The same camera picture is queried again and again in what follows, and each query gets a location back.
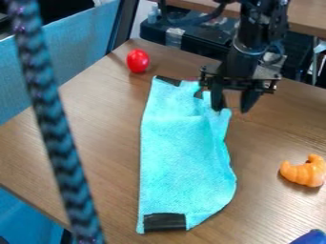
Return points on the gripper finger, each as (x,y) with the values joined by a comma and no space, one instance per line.
(249,100)
(217,98)

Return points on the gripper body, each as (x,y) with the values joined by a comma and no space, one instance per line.
(241,73)

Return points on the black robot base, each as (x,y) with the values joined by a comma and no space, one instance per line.
(191,31)

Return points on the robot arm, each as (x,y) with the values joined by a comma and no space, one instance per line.
(256,22)

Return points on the turquoise cloth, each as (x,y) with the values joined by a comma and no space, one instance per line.
(182,158)

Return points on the red toy tomato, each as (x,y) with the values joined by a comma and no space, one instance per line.
(137,60)

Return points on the orange toy croissant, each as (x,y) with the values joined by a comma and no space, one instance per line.
(303,173)

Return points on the blue toy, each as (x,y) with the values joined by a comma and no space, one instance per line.
(311,238)

